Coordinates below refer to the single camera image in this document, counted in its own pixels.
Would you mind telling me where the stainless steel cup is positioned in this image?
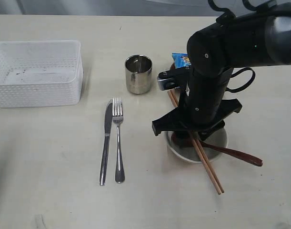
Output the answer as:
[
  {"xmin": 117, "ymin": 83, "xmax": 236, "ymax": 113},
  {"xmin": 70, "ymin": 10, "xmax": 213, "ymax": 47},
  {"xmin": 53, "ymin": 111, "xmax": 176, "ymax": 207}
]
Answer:
[{"xmin": 124, "ymin": 54, "xmax": 152, "ymax": 94}]

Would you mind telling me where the white perforated plastic basket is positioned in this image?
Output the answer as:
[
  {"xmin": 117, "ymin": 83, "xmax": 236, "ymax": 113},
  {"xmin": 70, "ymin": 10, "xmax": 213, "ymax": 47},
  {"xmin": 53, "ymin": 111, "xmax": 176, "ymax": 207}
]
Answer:
[{"xmin": 0, "ymin": 40, "xmax": 83, "ymax": 108}]

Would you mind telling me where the silver fork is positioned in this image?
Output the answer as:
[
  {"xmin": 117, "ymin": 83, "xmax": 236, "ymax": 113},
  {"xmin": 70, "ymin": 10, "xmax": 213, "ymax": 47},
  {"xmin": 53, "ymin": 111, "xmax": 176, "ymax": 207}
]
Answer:
[{"xmin": 112, "ymin": 97, "xmax": 125, "ymax": 183}]

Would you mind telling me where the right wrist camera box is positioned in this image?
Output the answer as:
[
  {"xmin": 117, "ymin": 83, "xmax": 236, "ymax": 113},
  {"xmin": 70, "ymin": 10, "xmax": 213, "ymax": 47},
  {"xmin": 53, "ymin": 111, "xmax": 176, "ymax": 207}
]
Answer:
[{"xmin": 157, "ymin": 66, "xmax": 190, "ymax": 91}]

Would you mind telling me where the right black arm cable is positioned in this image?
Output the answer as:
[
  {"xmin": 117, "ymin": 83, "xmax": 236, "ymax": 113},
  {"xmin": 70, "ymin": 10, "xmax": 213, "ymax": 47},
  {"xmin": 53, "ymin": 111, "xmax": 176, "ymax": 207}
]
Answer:
[{"xmin": 208, "ymin": 0, "xmax": 277, "ymax": 94}]

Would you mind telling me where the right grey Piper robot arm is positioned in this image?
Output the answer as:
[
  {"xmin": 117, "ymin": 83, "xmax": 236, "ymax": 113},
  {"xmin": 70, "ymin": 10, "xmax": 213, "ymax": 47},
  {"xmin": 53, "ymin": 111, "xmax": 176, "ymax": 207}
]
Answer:
[{"xmin": 152, "ymin": 0, "xmax": 291, "ymax": 140}]

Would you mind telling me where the silver table knife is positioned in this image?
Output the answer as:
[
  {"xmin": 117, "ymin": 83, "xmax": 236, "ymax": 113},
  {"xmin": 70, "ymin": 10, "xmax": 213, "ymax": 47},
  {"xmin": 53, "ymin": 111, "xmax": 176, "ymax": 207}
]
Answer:
[{"xmin": 100, "ymin": 100, "xmax": 113, "ymax": 186}]

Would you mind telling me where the blue chips bag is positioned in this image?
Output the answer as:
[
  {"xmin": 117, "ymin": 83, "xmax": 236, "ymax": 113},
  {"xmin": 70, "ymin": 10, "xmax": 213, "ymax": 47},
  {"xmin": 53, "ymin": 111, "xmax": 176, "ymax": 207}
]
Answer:
[{"xmin": 172, "ymin": 52, "xmax": 191, "ymax": 69}]

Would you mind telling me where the wooden chopstick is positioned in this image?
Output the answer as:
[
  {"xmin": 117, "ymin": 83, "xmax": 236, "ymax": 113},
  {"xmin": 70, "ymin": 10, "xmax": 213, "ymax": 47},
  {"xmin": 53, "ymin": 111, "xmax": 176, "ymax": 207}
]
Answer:
[
  {"xmin": 168, "ymin": 92, "xmax": 221, "ymax": 195},
  {"xmin": 170, "ymin": 90, "xmax": 225, "ymax": 194}
]

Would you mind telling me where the dark brown round plate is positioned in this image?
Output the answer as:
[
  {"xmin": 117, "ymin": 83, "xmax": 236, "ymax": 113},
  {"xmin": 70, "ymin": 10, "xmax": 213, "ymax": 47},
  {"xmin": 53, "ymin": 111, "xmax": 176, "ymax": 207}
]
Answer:
[{"xmin": 168, "ymin": 63, "xmax": 184, "ymax": 108}]

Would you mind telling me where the brown wooden spoon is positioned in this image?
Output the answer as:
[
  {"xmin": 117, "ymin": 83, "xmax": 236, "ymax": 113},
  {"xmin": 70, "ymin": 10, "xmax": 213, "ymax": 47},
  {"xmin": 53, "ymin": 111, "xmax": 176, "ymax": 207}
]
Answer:
[{"xmin": 171, "ymin": 133, "xmax": 263, "ymax": 167}]

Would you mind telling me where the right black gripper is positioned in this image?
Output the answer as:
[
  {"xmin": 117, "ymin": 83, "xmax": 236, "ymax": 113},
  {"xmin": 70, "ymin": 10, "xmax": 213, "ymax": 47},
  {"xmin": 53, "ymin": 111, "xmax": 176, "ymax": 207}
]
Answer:
[{"xmin": 152, "ymin": 89, "xmax": 242, "ymax": 140}]

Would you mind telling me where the pale green ceramic bowl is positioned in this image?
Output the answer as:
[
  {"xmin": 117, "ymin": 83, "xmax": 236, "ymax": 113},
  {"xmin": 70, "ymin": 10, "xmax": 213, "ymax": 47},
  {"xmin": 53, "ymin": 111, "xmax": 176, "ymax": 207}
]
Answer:
[{"xmin": 165, "ymin": 127, "xmax": 229, "ymax": 164}]

